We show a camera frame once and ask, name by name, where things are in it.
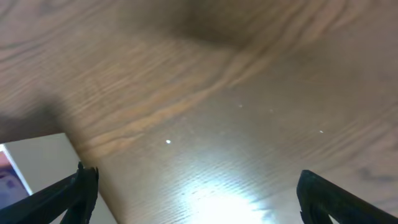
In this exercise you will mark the white cardboard box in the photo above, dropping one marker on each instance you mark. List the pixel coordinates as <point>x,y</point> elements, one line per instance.
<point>41,162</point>

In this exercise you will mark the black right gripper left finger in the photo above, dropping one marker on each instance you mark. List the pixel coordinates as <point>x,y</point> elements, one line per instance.
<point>74,197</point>

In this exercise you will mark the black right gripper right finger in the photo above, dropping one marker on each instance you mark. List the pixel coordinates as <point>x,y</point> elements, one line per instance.
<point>322,202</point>

